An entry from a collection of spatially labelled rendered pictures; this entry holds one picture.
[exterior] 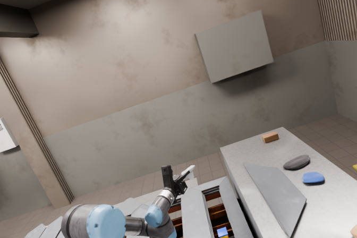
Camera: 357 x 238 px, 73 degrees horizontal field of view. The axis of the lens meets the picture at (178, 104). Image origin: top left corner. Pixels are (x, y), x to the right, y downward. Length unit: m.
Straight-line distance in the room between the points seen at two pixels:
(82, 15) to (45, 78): 1.23
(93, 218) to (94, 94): 3.59
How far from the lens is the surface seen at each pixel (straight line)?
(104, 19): 4.16
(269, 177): 1.72
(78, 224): 0.87
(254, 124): 4.43
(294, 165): 1.79
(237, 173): 1.87
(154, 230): 1.18
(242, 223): 1.77
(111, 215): 0.84
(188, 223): 1.90
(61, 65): 4.43
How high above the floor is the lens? 2.07
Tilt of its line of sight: 14 degrees down
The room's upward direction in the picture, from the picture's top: 20 degrees counter-clockwise
